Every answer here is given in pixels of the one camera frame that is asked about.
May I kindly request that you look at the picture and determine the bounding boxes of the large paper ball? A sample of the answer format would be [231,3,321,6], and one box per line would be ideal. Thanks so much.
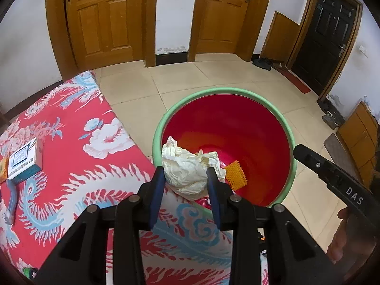
[161,136,228,201]

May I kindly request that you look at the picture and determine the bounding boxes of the blue and white medicine box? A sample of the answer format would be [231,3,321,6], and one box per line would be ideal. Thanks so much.
[6,137,43,184]

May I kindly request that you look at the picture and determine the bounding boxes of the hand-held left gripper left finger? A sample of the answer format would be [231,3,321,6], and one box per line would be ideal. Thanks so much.
[34,166,165,285]

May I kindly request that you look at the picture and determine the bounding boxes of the wooden panel door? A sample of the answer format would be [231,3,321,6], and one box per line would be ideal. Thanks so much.
[188,0,275,63]
[44,0,159,81]

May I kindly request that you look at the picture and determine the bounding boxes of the black entrance door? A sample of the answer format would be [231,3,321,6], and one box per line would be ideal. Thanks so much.
[286,0,363,100]

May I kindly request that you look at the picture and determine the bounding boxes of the green and red basin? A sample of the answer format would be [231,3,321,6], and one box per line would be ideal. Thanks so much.
[152,87,297,208]

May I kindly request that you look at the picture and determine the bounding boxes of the red floral tablecloth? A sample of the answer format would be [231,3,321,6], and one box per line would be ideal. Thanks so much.
[0,71,265,285]

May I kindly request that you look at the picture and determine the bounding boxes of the small orange box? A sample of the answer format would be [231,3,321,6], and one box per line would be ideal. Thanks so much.
[0,158,9,184]

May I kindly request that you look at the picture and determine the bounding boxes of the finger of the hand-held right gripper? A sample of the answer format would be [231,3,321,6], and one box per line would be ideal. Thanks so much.
[293,144,339,185]

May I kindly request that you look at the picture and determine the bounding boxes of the yellow foam fruit net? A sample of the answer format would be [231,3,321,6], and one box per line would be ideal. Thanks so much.
[224,160,247,191]

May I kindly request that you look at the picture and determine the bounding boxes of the red doormat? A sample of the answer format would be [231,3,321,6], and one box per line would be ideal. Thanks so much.
[279,69,312,94]

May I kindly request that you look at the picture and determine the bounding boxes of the blue plastic toy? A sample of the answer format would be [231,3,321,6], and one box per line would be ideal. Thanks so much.
[4,180,20,225]

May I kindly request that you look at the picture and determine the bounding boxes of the grey floor mat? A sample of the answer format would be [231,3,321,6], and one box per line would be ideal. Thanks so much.
[323,133,349,170]

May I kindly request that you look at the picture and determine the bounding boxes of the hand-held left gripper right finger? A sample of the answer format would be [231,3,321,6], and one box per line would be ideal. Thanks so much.
[206,167,345,285]

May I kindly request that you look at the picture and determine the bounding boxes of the dark shoes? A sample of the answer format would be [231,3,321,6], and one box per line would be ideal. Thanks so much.
[252,58,272,71]

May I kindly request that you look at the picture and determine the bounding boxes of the person's right hand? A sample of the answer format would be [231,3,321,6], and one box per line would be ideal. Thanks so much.
[327,207,352,264]

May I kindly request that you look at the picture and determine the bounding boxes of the wooden cabinet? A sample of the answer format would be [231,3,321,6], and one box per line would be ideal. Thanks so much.
[337,101,380,189]

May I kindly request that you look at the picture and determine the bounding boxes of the dark slippers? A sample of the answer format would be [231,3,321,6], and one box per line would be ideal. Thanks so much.
[317,93,345,129]

